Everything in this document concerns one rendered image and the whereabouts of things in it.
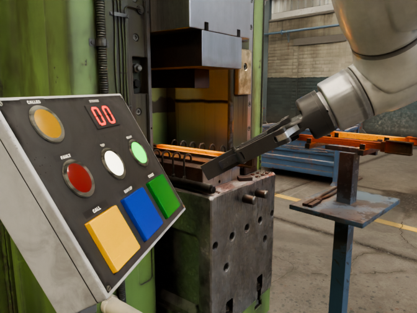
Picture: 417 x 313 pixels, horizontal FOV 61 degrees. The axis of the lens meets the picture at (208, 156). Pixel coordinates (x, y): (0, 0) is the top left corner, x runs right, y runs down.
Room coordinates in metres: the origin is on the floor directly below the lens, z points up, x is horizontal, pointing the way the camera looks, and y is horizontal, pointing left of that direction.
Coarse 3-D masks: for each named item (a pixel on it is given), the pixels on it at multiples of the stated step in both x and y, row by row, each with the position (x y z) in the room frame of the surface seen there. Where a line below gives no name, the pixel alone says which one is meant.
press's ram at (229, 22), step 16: (160, 0) 1.03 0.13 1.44; (176, 0) 1.00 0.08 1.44; (192, 0) 0.98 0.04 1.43; (208, 0) 1.03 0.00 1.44; (224, 0) 1.09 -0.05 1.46; (240, 0) 1.16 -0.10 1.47; (160, 16) 1.03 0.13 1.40; (176, 16) 1.00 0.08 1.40; (192, 16) 0.98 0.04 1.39; (208, 16) 1.03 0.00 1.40; (224, 16) 1.09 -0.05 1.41; (240, 16) 1.16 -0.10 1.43; (160, 32) 1.06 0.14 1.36; (176, 32) 1.06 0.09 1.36; (224, 32) 1.09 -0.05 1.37; (240, 32) 1.16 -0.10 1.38
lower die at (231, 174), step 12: (156, 144) 1.39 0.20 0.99; (156, 156) 1.19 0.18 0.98; (168, 156) 1.15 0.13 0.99; (192, 156) 1.14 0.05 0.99; (204, 156) 1.13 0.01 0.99; (216, 156) 1.10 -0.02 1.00; (168, 168) 1.09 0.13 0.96; (180, 168) 1.06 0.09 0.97; (192, 168) 1.03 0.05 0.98; (192, 180) 1.03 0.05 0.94; (204, 180) 1.01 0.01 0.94; (216, 180) 1.06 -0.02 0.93; (228, 180) 1.11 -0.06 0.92
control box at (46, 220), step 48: (48, 96) 0.53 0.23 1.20; (96, 96) 0.65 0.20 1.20; (0, 144) 0.42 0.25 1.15; (48, 144) 0.47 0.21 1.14; (96, 144) 0.56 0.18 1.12; (144, 144) 0.72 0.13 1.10; (0, 192) 0.42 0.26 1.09; (48, 192) 0.41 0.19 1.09; (96, 192) 0.49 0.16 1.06; (48, 240) 0.41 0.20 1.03; (48, 288) 0.41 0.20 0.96; (96, 288) 0.40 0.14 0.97
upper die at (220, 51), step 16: (192, 32) 1.03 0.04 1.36; (208, 32) 1.03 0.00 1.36; (160, 48) 1.11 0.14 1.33; (176, 48) 1.06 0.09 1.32; (192, 48) 1.03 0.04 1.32; (208, 48) 1.03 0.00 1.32; (224, 48) 1.09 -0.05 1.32; (240, 48) 1.16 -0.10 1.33; (160, 64) 1.11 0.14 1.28; (176, 64) 1.07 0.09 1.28; (192, 64) 1.03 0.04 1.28; (208, 64) 1.03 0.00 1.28; (224, 64) 1.09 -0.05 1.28; (240, 64) 1.16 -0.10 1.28
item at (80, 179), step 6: (72, 168) 0.47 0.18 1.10; (78, 168) 0.48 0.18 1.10; (72, 174) 0.47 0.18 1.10; (78, 174) 0.48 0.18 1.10; (84, 174) 0.49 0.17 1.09; (72, 180) 0.46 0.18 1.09; (78, 180) 0.47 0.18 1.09; (84, 180) 0.48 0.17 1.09; (90, 180) 0.49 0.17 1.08; (78, 186) 0.46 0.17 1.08; (84, 186) 0.47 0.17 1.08; (90, 186) 0.48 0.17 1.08; (84, 192) 0.47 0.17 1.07
